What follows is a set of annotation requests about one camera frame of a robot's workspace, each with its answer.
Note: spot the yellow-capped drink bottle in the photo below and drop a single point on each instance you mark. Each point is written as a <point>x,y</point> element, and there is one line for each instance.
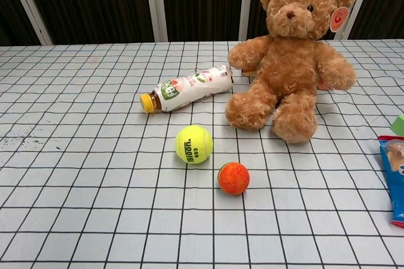
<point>195,87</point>

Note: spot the small orange ball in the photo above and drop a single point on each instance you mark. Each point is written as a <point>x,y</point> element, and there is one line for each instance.
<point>234,178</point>

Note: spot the brown teddy bear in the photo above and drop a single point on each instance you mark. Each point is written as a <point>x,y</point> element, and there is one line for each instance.
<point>290,70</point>

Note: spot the yellow tennis ball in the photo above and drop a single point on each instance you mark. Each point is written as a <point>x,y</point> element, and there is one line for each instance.
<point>194,144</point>

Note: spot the blue snack bag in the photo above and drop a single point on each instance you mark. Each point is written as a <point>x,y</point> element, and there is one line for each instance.
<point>396,183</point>

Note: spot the white black-grid tablecloth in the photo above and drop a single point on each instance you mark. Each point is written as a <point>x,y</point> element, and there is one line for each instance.
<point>94,187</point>

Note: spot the white metal frame post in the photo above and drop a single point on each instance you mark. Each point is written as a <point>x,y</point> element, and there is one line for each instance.
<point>356,3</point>
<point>156,3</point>
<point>247,0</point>
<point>30,7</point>

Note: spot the round orange hang tag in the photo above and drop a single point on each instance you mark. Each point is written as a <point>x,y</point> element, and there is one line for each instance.
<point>339,19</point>

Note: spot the green block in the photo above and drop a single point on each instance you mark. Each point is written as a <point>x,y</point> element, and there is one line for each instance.
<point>399,127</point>

